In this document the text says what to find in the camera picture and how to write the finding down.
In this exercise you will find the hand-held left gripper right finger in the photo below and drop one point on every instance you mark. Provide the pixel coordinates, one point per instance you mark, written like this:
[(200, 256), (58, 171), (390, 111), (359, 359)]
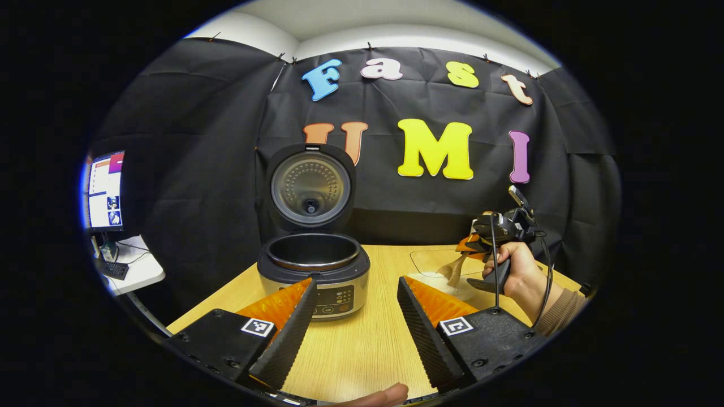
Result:
[(424, 333)]

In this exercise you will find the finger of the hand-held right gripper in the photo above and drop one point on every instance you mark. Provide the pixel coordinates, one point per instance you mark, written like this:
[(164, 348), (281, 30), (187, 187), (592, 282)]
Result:
[(472, 247)]

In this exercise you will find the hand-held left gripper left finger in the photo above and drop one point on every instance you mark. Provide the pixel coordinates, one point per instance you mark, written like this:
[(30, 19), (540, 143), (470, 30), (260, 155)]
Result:
[(291, 333)]

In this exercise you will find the wooden spoon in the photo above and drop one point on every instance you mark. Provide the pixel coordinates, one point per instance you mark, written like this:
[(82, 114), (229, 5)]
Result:
[(452, 271)]

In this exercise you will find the heap of white rice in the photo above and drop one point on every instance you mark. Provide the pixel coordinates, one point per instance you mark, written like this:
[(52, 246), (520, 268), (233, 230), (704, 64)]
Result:
[(430, 282)]

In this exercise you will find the silver black rice cooker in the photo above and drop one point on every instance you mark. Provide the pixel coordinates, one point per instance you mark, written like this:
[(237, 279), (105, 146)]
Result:
[(311, 271)]

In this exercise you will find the clear plastic container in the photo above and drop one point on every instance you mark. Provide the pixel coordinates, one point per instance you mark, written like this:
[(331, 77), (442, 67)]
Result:
[(430, 260)]

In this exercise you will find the white side table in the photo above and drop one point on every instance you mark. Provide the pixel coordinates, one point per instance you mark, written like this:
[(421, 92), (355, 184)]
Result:
[(141, 271)]

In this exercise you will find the black backdrop cloth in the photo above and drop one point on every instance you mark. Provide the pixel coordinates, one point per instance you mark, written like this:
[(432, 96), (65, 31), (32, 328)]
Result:
[(198, 169)]

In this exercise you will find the black keyboard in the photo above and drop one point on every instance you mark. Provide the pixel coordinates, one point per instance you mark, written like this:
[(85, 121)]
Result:
[(113, 269)]

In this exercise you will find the teal desk device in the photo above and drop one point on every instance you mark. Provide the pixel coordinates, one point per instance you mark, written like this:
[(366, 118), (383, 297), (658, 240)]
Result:
[(108, 251)]

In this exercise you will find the computer monitor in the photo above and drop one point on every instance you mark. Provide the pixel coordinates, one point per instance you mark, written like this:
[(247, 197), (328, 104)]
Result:
[(106, 189)]

